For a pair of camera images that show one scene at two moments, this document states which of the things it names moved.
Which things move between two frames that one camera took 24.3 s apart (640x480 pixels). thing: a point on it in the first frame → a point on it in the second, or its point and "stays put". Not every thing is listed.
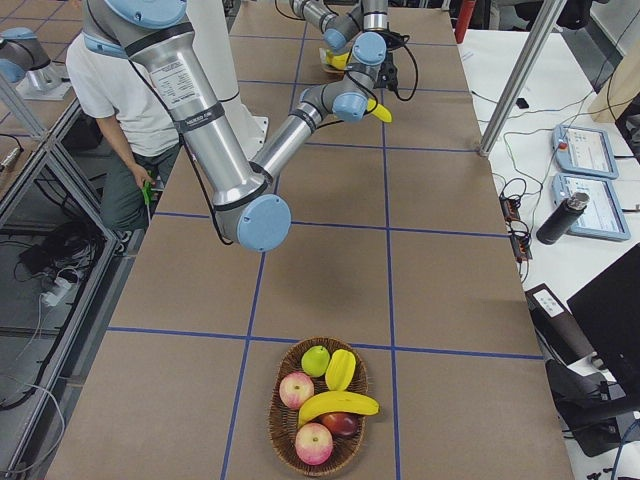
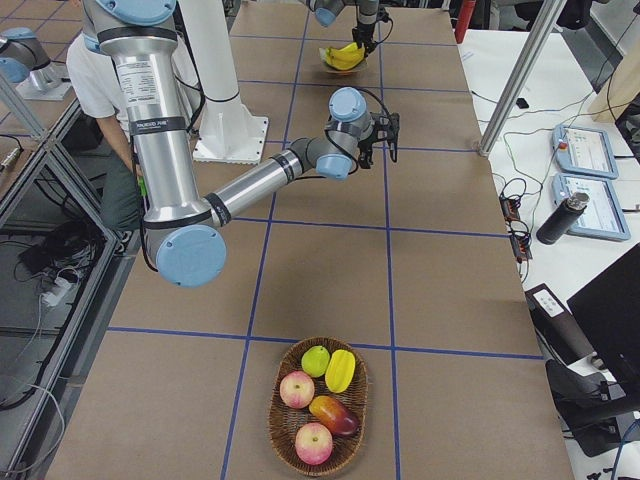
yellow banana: [336, 401] → [347, 55]
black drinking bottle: [562, 220] stays put
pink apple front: [314, 443] stays put
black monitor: [607, 312] stays put
